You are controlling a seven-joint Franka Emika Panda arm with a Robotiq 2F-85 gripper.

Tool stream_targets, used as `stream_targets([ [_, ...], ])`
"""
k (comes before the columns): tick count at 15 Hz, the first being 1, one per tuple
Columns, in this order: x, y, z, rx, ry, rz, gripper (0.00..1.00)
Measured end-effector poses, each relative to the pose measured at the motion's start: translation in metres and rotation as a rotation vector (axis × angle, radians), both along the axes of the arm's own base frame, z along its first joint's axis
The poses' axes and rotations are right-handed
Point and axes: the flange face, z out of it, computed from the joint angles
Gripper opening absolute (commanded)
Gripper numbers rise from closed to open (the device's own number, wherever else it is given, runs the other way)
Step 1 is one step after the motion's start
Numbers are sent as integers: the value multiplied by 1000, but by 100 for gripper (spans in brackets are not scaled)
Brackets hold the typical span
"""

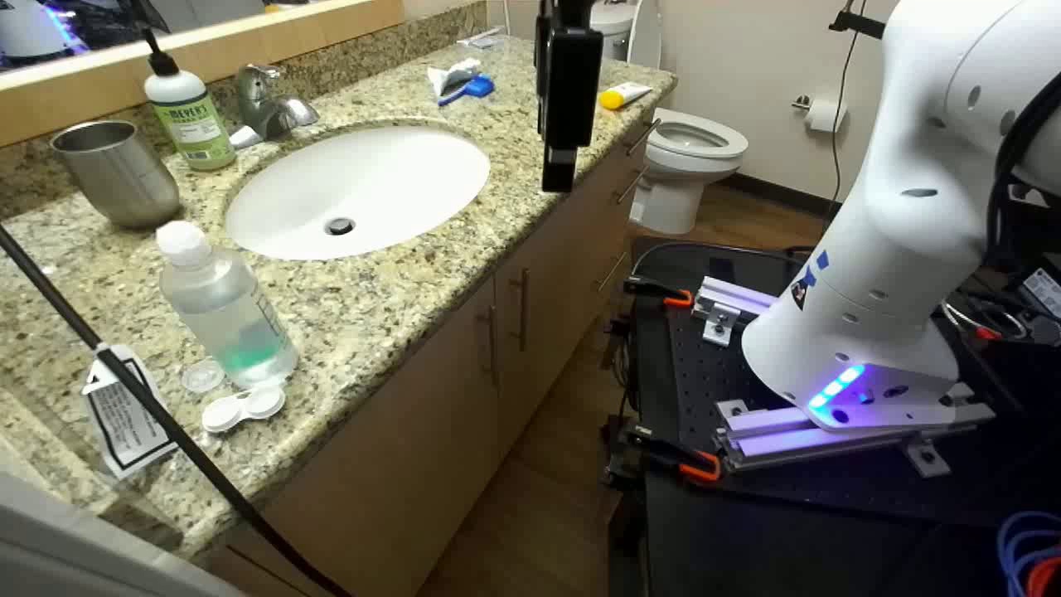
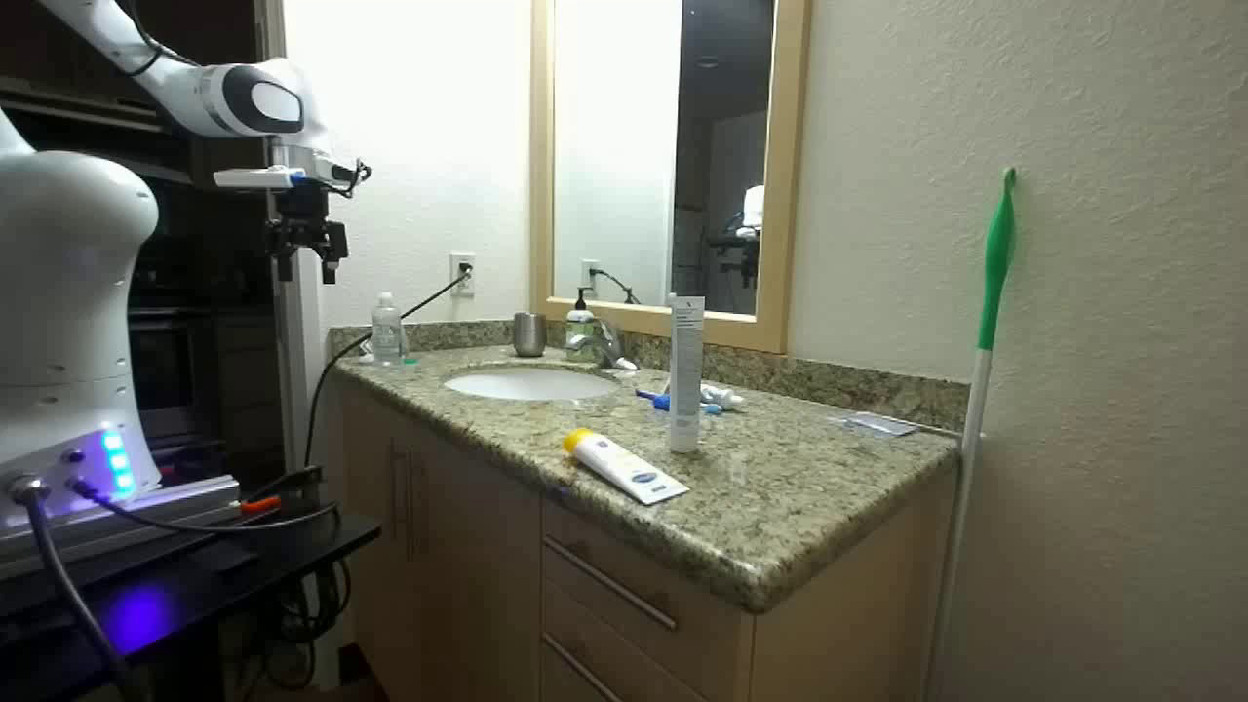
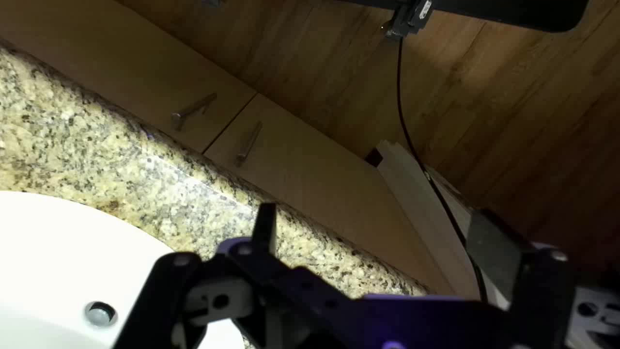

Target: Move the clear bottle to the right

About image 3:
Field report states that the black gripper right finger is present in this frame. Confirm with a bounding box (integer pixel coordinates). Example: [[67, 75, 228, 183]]
[[466, 209, 530, 300]]

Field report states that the black cable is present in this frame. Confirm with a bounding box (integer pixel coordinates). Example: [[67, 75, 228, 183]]
[[393, 34, 489, 304]]

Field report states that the cabinet door handle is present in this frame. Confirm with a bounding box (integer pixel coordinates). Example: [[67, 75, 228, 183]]
[[172, 92, 216, 129], [234, 119, 261, 166]]

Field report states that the black device at top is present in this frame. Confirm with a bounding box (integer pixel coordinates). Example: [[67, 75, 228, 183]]
[[344, 0, 588, 36]]

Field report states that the left cabinet door handle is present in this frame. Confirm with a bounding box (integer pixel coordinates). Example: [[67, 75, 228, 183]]
[[172, 92, 216, 129]]

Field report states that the white bathroom sink basin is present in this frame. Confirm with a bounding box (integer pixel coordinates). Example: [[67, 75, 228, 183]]
[[0, 187, 247, 349]]

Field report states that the right cabinet door handle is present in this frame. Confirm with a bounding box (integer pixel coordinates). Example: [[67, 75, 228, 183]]
[[234, 119, 261, 166]]

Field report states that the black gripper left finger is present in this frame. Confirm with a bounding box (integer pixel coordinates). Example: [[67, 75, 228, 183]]
[[251, 201, 276, 253]]

